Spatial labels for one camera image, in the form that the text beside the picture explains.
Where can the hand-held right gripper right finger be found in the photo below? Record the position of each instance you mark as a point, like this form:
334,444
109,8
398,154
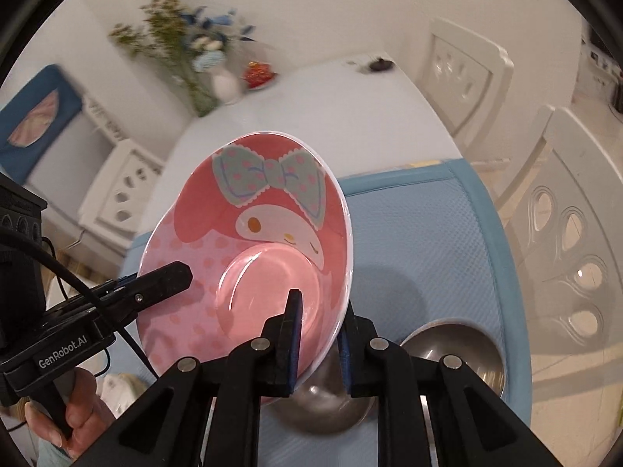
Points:
344,350

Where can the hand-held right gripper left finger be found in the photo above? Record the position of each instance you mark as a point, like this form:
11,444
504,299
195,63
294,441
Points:
292,340

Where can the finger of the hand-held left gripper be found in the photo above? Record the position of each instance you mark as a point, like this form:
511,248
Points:
165,279

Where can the pink steel bowl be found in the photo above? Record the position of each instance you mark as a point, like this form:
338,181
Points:
321,403

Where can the pink cartoon bowl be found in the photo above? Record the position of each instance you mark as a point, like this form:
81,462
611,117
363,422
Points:
233,233

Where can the blue steel bowl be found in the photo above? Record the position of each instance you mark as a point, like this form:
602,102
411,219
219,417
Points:
462,350

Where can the person's left hand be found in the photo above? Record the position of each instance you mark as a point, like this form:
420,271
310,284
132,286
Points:
85,413

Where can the white dining chair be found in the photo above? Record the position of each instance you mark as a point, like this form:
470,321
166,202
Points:
574,155
491,87
97,204

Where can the light blue quilted mat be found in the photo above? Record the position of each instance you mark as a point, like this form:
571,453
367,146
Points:
413,233

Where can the grey refrigerator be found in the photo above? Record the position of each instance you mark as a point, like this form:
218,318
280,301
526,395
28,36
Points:
68,155

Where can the white carved shelf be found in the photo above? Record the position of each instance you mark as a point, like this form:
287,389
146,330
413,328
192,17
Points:
104,119

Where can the glass vase with wildflowers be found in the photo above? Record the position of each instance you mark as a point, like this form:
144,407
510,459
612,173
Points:
197,92

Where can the white vase with blue flowers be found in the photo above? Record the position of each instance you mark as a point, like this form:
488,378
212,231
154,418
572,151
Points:
224,85

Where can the red lidded teacup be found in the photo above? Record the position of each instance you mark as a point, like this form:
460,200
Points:
258,75

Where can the blue fridge cover cloth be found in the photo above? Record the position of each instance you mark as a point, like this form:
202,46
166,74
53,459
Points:
48,87

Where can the small black lid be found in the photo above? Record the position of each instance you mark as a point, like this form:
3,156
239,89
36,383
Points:
380,64

